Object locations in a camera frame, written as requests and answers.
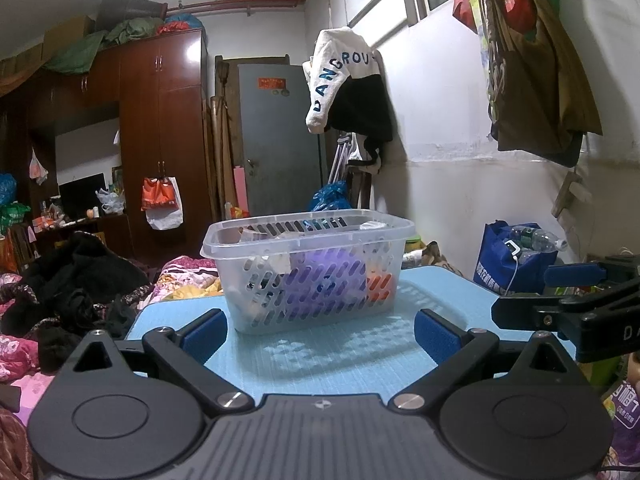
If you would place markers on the clear plastic basket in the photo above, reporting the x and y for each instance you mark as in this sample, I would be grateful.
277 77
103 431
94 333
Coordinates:
305 324

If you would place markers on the black monitor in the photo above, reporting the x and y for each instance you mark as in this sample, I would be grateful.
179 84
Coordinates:
80 195

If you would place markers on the wooden planks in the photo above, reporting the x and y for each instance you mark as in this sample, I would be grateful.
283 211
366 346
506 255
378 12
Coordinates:
220 135

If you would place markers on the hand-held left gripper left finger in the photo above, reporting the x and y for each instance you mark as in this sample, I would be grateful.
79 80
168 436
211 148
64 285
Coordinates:
202 332

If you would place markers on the purple bottle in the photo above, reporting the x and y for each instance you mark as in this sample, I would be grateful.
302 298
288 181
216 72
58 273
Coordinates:
325 262

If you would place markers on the grey metal door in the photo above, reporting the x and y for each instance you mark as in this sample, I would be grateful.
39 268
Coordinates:
280 150

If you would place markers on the pink white hanging bag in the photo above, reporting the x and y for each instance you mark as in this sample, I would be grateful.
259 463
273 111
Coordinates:
37 167

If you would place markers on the red plastic bag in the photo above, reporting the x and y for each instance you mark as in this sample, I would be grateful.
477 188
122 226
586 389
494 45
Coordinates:
465 5

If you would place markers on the pile of black clothes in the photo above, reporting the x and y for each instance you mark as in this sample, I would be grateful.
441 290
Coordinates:
75 280

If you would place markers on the small white plastic bag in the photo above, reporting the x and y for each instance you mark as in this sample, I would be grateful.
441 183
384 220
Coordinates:
110 201

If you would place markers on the brown hanging bag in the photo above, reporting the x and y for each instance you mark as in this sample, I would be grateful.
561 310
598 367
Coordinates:
540 100

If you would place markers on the red pipe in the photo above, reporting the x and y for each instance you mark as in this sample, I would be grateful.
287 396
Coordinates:
235 5

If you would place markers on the orange hanging bag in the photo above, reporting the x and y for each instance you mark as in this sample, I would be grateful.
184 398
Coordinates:
157 195

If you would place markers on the white printed hoodie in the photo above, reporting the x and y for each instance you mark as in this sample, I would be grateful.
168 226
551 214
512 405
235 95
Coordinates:
330 60

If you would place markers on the pink striped bedsheet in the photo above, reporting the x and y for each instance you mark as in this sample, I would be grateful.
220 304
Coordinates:
35 387

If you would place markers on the green cloth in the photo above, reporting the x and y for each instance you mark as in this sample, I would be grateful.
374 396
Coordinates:
75 55

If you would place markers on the pink board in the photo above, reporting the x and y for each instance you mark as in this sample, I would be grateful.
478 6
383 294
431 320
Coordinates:
240 187

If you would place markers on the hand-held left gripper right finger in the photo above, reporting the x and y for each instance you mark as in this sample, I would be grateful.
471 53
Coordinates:
437 332

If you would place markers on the white hanging plastic bag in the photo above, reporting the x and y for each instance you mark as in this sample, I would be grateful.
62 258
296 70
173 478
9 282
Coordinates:
165 220

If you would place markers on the clear plastic water bottle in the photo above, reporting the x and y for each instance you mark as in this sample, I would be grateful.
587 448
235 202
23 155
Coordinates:
537 239

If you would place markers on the blue plastic bag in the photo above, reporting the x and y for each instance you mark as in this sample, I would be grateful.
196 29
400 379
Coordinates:
330 197

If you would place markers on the dark basin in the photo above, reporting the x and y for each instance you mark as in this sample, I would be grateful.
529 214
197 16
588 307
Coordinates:
125 7

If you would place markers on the pink floral blanket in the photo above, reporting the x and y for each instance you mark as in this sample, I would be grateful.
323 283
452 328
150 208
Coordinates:
185 275

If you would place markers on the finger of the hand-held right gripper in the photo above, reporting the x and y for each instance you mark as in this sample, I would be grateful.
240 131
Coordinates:
525 312
575 275

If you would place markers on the purple package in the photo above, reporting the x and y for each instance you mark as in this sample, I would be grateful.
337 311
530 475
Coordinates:
627 430

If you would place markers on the blue shopping bag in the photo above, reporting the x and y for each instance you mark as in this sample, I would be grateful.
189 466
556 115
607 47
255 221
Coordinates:
492 260

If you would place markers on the brown wooden wardrobe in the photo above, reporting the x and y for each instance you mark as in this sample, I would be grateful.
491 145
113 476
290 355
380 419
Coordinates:
165 120

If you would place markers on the black garment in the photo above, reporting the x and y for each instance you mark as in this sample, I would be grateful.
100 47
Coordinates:
360 110

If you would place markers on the wooden wall bracket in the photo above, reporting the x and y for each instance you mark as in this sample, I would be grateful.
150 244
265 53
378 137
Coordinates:
570 192

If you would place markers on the orange pill bottle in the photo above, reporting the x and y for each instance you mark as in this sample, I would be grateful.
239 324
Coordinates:
382 285

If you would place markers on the metal folding frame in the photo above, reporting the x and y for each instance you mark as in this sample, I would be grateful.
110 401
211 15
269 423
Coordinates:
340 155

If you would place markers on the cardboard box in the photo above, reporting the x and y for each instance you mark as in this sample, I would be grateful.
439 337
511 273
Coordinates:
65 30

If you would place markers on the blue red bundle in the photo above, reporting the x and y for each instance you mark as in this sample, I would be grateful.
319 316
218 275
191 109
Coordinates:
182 22

